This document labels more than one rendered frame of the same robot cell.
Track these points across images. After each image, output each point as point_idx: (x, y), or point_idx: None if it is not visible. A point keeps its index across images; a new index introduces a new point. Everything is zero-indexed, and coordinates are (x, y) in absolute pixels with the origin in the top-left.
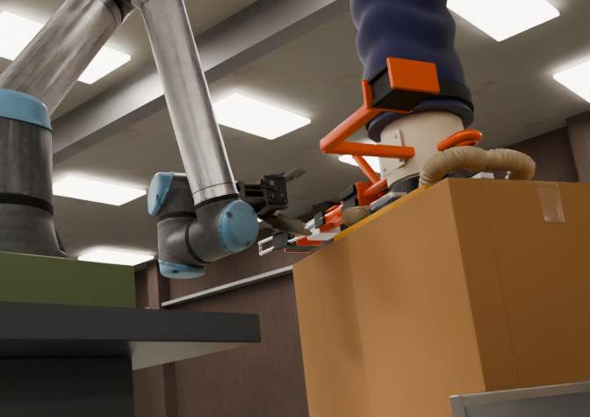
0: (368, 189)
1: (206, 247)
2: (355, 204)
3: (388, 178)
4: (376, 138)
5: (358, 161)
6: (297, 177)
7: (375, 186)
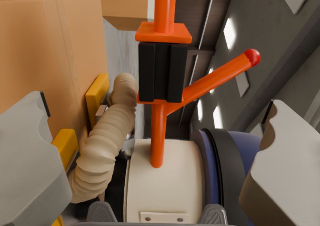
0: (162, 116)
1: None
2: (142, 101)
3: (136, 215)
4: (208, 188)
5: (230, 76)
6: (269, 107)
7: (157, 133)
